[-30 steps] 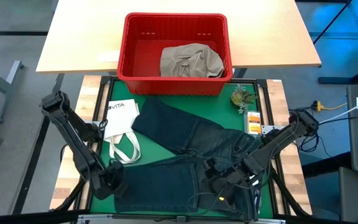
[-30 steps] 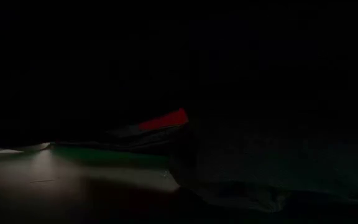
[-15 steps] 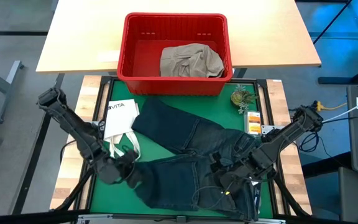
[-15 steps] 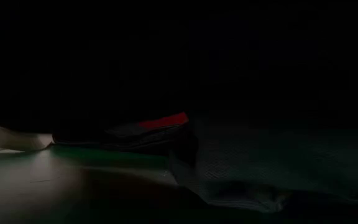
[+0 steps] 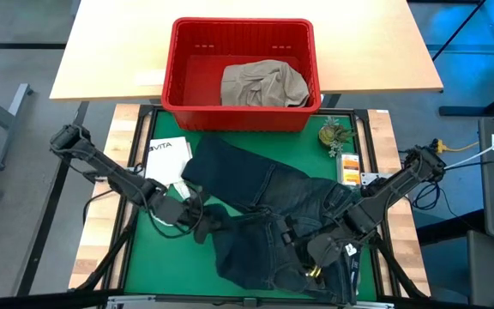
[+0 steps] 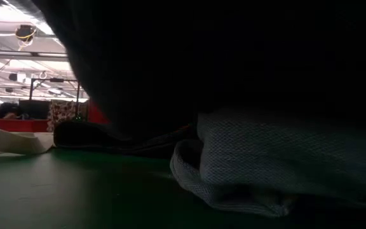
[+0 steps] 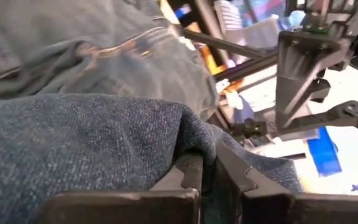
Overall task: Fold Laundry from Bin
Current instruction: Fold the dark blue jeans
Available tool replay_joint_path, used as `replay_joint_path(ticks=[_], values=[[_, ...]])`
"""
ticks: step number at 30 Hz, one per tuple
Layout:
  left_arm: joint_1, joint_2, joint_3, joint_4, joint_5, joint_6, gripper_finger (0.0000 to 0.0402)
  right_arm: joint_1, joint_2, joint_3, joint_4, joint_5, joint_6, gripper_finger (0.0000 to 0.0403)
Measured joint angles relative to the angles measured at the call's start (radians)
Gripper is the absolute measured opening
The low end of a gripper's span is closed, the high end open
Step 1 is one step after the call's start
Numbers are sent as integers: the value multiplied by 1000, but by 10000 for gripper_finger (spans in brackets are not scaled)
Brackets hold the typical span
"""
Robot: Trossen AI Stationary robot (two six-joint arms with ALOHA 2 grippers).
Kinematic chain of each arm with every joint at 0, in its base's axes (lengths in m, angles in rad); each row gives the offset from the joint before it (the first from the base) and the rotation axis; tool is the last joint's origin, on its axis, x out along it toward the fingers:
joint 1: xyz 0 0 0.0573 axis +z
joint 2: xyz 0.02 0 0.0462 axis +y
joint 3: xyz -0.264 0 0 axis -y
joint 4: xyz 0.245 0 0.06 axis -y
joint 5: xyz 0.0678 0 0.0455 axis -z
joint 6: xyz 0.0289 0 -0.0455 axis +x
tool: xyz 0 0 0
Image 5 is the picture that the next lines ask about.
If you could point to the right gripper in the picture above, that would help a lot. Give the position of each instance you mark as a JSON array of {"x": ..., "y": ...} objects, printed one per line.
[{"x": 337, "y": 234}]

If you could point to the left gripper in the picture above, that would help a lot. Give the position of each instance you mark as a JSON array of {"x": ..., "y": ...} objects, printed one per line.
[{"x": 172, "y": 210}]

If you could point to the dark blue denim jeans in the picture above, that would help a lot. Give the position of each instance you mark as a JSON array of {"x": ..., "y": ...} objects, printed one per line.
[{"x": 251, "y": 180}]

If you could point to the khaki garment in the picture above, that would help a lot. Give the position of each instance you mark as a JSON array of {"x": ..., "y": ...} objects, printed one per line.
[{"x": 264, "y": 83}]

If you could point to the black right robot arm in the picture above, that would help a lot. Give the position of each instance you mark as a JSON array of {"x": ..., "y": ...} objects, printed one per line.
[{"x": 401, "y": 184}]

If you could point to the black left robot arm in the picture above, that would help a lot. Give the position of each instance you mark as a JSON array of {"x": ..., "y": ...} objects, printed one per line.
[{"x": 101, "y": 165}]

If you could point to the large red plastic laundry bin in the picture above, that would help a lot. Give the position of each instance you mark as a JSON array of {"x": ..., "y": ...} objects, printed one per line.
[{"x": 238, "y": 38}]

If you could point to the white paper garment tag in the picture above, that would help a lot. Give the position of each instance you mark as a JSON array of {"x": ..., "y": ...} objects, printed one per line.
[{"x": 351, "y": 249}]

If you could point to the cream folded cloth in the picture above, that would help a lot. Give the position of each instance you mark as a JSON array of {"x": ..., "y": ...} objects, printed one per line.
[{"x": 167, "y": 159}]

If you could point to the potted succulent plant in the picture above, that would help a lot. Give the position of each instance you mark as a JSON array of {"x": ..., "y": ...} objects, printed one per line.
[{"x": 335, "y": 135}]

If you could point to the wooden table top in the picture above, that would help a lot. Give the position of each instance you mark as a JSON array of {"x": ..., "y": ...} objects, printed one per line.
[
  {"x": 401, "y": 223},
  {"x": 97, "y": 240}
]

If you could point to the black floor bar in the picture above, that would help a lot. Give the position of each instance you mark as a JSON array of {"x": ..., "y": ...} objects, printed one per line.
[{"x": 50, "y": 206}]

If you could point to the light wood table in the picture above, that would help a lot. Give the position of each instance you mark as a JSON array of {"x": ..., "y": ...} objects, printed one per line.
[{"x": 358, "y": 43}]

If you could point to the grey metal table leg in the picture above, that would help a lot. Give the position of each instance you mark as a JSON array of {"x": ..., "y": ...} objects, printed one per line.
[{"x": 7, "y": 116}]

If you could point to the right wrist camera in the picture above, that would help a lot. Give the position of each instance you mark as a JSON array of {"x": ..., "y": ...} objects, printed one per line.
[{"x": 325, "y": 251}]

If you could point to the black table edge rail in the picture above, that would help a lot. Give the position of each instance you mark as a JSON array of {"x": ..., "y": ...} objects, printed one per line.
[{"x": 187, "y": 297}]

